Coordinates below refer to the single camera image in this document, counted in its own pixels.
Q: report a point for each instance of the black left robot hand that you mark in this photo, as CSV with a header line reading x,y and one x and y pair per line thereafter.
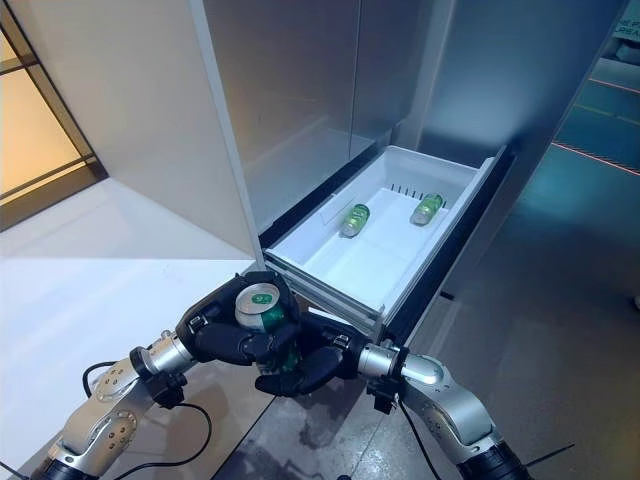
x,y
215,340

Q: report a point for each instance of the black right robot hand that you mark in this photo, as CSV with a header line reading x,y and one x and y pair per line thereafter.
x,y
325,360

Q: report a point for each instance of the green drink can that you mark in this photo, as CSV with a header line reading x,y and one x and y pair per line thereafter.
x,y
355,220
426,209
257,305

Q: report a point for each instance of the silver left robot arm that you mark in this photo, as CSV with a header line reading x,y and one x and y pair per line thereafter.
x,y
100,420

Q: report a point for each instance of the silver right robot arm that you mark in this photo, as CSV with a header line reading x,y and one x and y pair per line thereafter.
x,y
450,400

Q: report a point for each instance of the white fridge drawer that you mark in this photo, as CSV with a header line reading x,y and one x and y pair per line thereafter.
x,y
375,260

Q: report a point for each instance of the stainless steel fridge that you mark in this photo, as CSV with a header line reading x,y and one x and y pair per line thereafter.
x,y
300,100

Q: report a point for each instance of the white counter cabinet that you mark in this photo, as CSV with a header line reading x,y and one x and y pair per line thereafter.
x,y
100,300

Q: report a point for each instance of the black zip tie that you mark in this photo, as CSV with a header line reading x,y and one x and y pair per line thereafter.
x,y
547,452

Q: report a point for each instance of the white tall cabinet panel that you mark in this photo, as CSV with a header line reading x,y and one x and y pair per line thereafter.
x,y
150,100

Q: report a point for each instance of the dark framed window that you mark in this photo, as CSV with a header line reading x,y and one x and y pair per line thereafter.
x,y
40,125

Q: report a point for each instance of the grey tall side panel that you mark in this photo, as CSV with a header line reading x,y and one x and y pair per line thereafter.
x,y
525,65

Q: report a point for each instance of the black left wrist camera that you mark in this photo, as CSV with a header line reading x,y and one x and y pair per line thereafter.
x,y
165,387

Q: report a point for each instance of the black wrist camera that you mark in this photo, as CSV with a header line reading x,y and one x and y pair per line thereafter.
x,y
384,396
165,387

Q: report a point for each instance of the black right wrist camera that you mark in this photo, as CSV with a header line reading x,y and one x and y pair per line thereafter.
x,y
384,396

